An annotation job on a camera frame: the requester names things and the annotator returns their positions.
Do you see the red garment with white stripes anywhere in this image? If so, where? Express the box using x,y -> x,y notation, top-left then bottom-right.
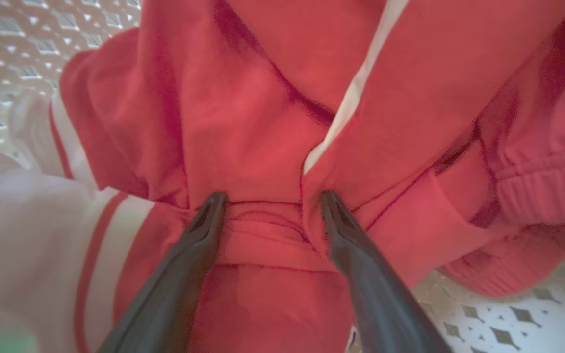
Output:
50,0 -> 565,353

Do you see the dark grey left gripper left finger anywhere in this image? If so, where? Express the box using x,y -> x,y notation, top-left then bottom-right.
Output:
99,191 -> 228,353

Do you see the white perforated laundry basket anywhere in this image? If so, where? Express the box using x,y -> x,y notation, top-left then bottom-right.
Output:
0,0 -> 565,353

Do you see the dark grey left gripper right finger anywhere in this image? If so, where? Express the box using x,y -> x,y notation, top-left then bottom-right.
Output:
320,190 -> 453,353

